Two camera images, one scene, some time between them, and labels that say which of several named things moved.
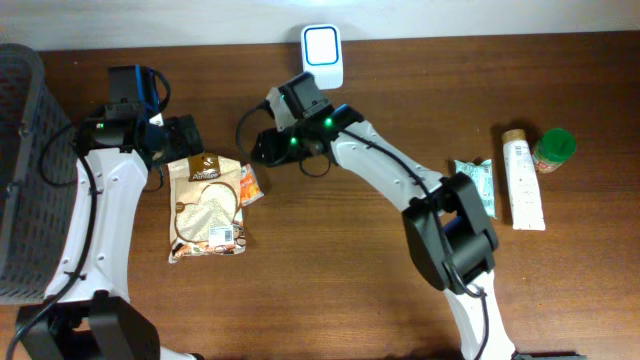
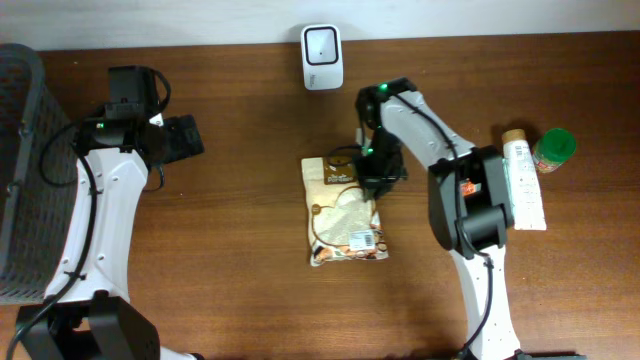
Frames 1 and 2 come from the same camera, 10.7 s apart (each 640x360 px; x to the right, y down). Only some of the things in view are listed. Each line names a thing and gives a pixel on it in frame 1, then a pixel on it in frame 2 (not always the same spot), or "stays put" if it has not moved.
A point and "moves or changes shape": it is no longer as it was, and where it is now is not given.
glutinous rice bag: x=205 y=216 to x=342 y=225
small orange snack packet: x=250 y=189 moves or changes shape
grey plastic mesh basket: x=38 y=162 stays put
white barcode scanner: x=322 y=54 stays put
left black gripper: x=183 y=135 stays put
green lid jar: x=555 y=148 stays put
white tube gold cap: x=524 y=191 stays put
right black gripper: x=278 y=145 to x=373 y=175
